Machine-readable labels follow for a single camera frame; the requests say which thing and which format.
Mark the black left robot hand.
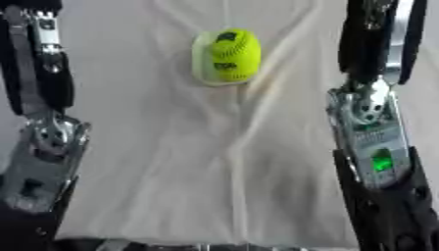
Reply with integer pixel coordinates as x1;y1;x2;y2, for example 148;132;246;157
0;0;77;118

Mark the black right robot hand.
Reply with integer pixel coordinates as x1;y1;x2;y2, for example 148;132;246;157
336;0;431;86

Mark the yellow softball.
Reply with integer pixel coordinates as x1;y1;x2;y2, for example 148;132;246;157
209;27;265;83

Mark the pale round ball stand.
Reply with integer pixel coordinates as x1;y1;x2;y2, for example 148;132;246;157
190;30;258;88

